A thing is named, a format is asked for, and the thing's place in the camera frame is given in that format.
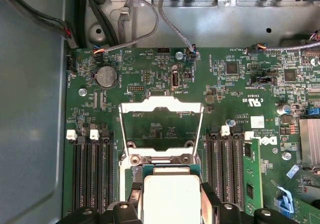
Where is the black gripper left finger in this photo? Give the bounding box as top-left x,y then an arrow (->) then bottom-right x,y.
58,182 -> 144,224

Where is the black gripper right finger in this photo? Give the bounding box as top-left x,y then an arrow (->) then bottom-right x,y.
201,182 -> 288,224

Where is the silver CPU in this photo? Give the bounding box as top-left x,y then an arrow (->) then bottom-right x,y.
140,164 -> 203,224

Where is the CPU socket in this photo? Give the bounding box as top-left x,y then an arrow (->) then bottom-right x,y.
117,153 -> 205,224

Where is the black RAM slot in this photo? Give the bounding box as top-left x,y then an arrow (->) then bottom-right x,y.
99,128 -> 118,206
66,130 -> 85,211
76,133 -> 96,210
89,130 -> 107,210
229,126 -> 245,210
205,125 -> 219,205
217,125 -> 231,205

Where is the blue slot latch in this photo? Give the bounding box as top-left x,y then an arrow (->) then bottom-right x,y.
276,185 -> 294,214

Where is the green RAM stick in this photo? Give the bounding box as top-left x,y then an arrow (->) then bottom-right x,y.
242,135 -> 266,211

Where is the white board sticker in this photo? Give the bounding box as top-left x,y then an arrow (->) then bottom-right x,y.
250,115 -> 265,128

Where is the chipset heatsink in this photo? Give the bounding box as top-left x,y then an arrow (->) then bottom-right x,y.
298,118 -> 320,170

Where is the green motherboard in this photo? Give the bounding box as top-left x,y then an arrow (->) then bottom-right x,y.
63,46 -> 320,224

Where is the round coin battery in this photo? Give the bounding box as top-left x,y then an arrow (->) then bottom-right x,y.
96,65 -> 118,89

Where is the internal USB port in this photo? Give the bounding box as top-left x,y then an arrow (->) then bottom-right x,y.
169,69 -> 181,89

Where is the grey braided wire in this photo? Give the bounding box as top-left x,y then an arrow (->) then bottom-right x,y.
92,0 -> 161,56
246,40 -> 320,54
157,0 -> 199,60

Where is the black flat cable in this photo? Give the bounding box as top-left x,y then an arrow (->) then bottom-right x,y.
83,0 -> 120,47
74,0 -> 87,49

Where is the thick black cable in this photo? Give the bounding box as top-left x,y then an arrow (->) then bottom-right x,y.
0,0 -> 76,47

